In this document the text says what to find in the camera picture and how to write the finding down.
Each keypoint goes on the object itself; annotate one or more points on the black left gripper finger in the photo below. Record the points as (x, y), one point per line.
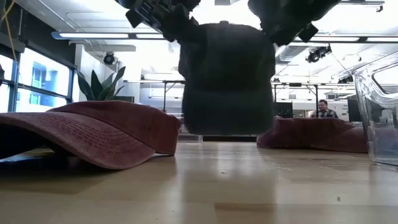
(182, 31)

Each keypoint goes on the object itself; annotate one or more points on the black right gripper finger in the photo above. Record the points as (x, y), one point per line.
(286, 38)

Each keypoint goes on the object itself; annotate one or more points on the black baseball cap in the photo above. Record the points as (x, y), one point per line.
(227, 87)

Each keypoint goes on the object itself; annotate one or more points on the maroon baseball cap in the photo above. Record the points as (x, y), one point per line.
(109, 130)
(311, 133)

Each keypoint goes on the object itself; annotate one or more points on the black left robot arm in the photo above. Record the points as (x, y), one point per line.
(127, 3)

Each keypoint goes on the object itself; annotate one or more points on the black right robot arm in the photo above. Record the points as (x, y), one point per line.
(326, 7)

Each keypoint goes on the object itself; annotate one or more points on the black ceiling spotlight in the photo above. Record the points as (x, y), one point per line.
(317, 54)

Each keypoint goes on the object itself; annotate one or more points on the long ceiling light strip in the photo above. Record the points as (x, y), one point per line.
(342, 39)
(93, 35)

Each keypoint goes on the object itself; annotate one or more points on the black-legged room table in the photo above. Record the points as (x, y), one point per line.
(164, 96)
(316, 99)

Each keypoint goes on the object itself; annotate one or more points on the black room monitor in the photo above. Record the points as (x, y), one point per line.
(354, 110)
(283, 109)

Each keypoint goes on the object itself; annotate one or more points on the person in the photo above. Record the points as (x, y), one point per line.
(325, 112)

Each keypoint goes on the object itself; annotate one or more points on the clear plastic bin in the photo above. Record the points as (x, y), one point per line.
(191, 138)
(362, 93)

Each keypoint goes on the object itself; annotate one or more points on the green snake plant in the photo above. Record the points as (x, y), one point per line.
(98, 88)

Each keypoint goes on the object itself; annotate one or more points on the large glass window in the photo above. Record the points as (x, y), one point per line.
(43, 77)

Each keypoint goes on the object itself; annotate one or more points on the silver ceiling duct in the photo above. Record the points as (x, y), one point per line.
(289, 54)

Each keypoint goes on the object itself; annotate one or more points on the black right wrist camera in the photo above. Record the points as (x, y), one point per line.
(308, 32)

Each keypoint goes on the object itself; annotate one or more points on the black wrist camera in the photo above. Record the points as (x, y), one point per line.
(135, 18)
(308, 32)

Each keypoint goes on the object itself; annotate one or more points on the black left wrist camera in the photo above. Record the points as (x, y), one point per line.
(135, 18)

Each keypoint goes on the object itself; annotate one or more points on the round black ceiling camera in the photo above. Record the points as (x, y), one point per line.
(109, 58)

